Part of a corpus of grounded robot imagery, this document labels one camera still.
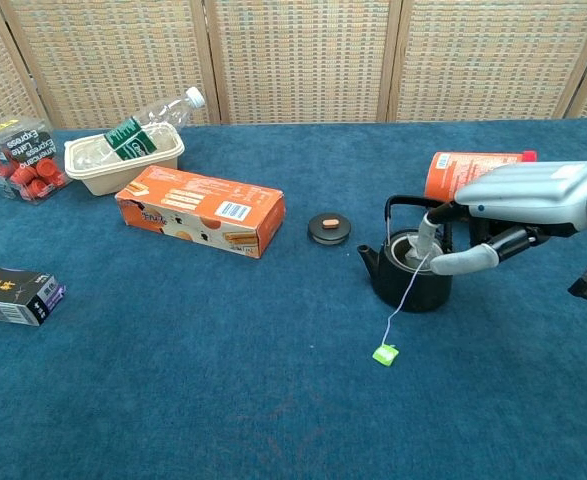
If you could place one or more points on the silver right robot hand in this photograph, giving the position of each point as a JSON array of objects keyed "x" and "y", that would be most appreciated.
[{"x": 528, "y": 197}]

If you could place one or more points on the black carton gold lettering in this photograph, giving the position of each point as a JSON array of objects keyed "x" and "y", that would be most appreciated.
[{"x": 8, "y": 295}]

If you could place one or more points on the clear box red coffee capsules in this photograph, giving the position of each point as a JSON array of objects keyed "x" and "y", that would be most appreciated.
[{"x": 28, "y": 150}]

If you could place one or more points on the woven wooden folding screen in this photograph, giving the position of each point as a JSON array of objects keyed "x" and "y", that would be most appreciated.
[{"x": 298, "y": 60}]

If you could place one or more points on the black cast iron teapot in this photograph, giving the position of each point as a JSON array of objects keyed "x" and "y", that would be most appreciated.
[{"x": 413, "y": 295}]

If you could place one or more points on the orange biscuit carton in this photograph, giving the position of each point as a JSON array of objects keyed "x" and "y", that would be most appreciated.
[{"x": 198, "y": 200}]

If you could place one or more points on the black teapot lid orange knob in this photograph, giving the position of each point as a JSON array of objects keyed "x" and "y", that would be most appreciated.
[{"x": 329, "y": 231}]

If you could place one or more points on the beige plastic food tray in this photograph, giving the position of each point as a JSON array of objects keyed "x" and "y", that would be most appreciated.
[{"x": 123, "y": 179}]

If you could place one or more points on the orange snack canister red lid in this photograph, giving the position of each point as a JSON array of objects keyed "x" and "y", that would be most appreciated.
[{"x": 448, "y": 175}]

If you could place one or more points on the clear water bottle green label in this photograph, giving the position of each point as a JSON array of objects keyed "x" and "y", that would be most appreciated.
[{"x": 133, "y": 140}]

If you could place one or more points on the blue felt table cover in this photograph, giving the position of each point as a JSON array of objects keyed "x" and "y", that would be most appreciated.
[{"x": 173, "y": 375}]

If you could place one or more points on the pyramid tea bag green tag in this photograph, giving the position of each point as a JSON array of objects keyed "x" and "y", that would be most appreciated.
[{"x": 385, "y": 355}]

